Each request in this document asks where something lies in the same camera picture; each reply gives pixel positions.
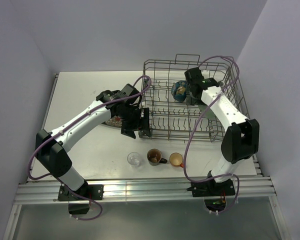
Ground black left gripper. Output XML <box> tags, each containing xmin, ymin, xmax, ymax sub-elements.
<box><xmin>116</xmin><ymin>106</ymin><xmax>151</xmax><ymax>139</ymax></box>

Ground blue-brown ceramic bowl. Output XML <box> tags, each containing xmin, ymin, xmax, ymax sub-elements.
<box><xmin>171</xmin><ymin>80</ymin><xmax>187</xmax><ymax>103</ymax></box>

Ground clear glass tumbler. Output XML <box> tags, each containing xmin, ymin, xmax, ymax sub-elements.
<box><xmin>127</xmin><ymin>152</ymin><xmax>142</xmax><ymax>168</ymax></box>

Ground dark brown mug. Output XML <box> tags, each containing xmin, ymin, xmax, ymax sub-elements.
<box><xmin>147</xmin><ymin>148</ymin><xmax>168</xmax><ymax>166</ymax></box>

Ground orange small mug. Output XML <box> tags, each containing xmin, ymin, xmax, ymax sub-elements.
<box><xmin>169</xmin><ymin>152</ymin><xmax>184</xmax><ymax>168</ymax></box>

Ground green ceramic cup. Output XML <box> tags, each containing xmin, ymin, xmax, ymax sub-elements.
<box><xmin>198</xmin><ymin>104</ymin><xmax>216</xmax><ymax>121</ymax></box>

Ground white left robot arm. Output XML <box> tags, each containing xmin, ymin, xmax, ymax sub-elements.
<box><xmin>35</xmin><ymin>84</ymin><xmax>151</xmax><ymax>200</ymax></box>

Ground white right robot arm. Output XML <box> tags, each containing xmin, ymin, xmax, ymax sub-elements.
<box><xmin>184</xmin><ymin>67</ymin><xmax>260</xmax><ymax>195</ymax></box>

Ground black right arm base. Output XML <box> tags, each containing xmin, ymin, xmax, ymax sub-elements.
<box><xmin>186</xmin><ymin>179</ymin><xmax>236</xmax><ymax>197</ymax></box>

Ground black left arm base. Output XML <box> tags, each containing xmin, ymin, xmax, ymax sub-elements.
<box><xmin>57</xmin><ymin>184</ymin><xmax>104</xmax><ymax>215</ymax></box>

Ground black floral square plate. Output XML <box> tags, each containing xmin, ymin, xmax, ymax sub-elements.
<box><xmin>102</xmin><ymin>116</ymin><xmax>122</xmax><ymax>129</ymax></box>

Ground grey wire dish rack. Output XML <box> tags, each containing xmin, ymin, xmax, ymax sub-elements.
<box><xmin>141</xmin><ymin>54</ymin><xmax>250</xmax><ymax>142</ymax></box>

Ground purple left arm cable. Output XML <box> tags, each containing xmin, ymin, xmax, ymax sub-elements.
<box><xmin>27</xmin><ymin>74</ymin><xmax>153</xmax><ymax>221</ymax></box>

